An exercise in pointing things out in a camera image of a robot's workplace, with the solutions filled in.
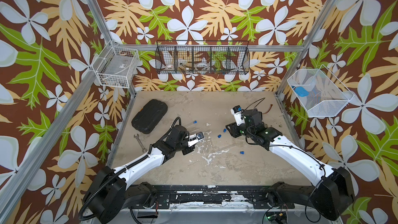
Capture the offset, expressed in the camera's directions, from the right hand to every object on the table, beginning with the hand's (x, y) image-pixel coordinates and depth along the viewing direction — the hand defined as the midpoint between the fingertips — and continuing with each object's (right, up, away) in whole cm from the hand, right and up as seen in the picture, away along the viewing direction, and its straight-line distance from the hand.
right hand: (228, 124), depth 82 cm
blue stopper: (-18, -1, +22) cm, 28 cm away
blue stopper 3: (+10, -18, +8) cm, 21 cm away
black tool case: (-48, +3, +17) cm, 51 cm away
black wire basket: (-14, +41, +15) cm, 46 cm away
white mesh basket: (+50, +16, -1) cm, 52 cm away
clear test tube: (-22, -2, +20) cm, 30 cm away
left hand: (-18, -7, +3) cm, 20 cm away
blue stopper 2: (-3, -9, +14) cm, 17 cm away
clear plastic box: (-61, +33, +4) cm, 69 cm away
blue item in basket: (+43, +18, +4) cm, 47 cm away
